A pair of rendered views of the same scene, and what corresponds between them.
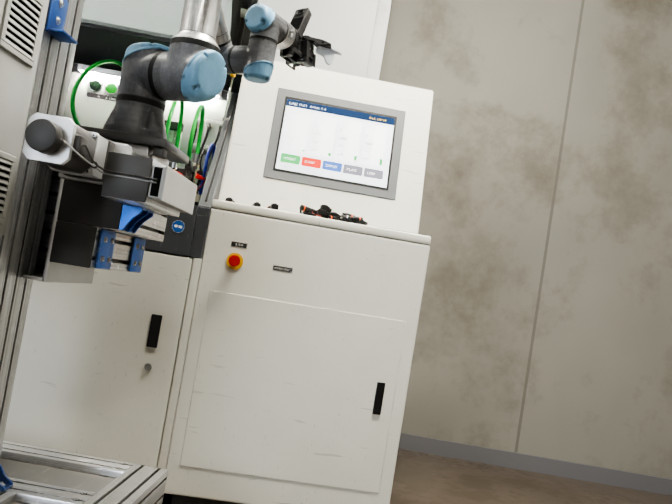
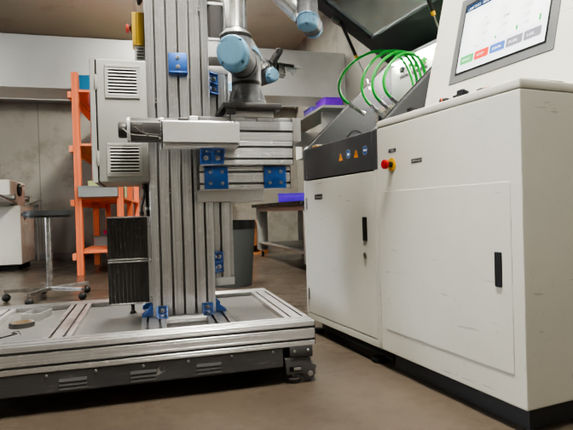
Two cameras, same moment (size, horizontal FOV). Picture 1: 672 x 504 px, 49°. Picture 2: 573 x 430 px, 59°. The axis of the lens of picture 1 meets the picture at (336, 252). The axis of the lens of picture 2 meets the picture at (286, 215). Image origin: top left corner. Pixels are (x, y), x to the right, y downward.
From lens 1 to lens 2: 1.90 m
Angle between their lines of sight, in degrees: 72
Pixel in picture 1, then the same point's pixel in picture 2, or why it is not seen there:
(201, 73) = (221, 54)
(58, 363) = (335, 257)
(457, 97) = not seen: outside the picture
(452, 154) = not seen: outside the picture
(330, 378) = (459, 252)
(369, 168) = (529, 29)
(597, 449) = not seen: outside the picture
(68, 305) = (334, 219)
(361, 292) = (469, 162)
